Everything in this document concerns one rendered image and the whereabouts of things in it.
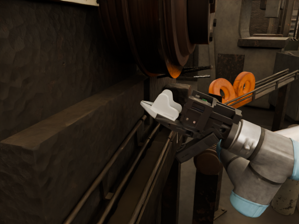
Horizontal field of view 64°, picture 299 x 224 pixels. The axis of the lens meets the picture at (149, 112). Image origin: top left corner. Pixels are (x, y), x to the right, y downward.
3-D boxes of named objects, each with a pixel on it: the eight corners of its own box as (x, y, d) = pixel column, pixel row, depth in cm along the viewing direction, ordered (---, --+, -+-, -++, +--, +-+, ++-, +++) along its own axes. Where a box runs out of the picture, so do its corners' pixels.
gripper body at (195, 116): (190, 88, 55) (242, 108, 53) (177, 120, 58) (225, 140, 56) (185, 96, 48) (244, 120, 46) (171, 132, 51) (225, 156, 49)
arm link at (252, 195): (245, 189, 63) (265, 155, 59) (266, 224, 53) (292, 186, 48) (218, 182, 61) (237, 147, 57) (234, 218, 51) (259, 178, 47)
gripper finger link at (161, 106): (147, 83, 53) (185, 99, 52) (139, 106, 56) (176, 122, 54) (142, 86, 51) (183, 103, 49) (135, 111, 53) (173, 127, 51)
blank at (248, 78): (232, 75, 121) (238, 76, 118) (251, 68, 129) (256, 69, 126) (231, 103, 127) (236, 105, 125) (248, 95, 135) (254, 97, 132)
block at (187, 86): (160, 141, 102) (161, 86, 94) (165, 133, 109) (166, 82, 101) (185, 144, 99) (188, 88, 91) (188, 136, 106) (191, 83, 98)
